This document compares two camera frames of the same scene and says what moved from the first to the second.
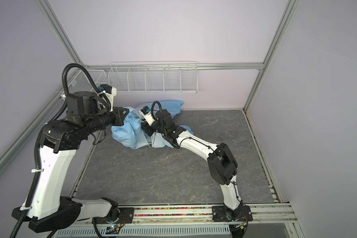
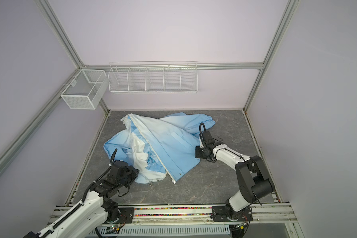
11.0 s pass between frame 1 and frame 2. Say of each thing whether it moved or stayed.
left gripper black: moved
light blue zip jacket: moved
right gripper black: moved
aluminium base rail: stayed
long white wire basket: stayed
